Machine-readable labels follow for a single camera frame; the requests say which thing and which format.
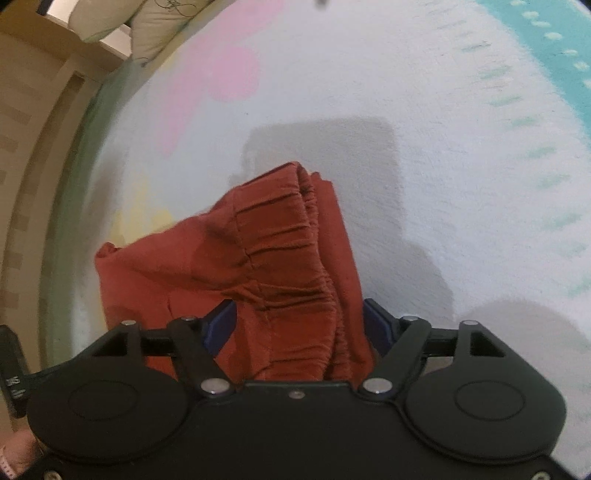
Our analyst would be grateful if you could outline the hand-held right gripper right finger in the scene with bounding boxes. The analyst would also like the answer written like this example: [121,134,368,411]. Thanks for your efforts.
[359,298,511,400]

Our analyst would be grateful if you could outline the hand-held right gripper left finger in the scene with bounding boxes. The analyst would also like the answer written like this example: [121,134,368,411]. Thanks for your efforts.
[82,299,237,398]

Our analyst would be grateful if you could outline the red pants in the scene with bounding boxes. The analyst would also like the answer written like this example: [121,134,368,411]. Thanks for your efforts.
[95,161,378,385]

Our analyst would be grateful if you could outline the person's left hand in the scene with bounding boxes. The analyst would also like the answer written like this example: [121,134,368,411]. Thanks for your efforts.
[0,431,44,480]

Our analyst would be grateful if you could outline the pastel patterned bed sheet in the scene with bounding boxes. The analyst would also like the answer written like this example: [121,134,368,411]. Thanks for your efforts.
[41,0,591,480]

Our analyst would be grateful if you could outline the floral pillow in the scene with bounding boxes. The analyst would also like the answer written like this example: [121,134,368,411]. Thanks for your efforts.
[68,0,218,66]

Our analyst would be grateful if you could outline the beige wooden bed frame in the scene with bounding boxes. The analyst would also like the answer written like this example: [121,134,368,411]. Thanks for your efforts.
[0,11,132,333]

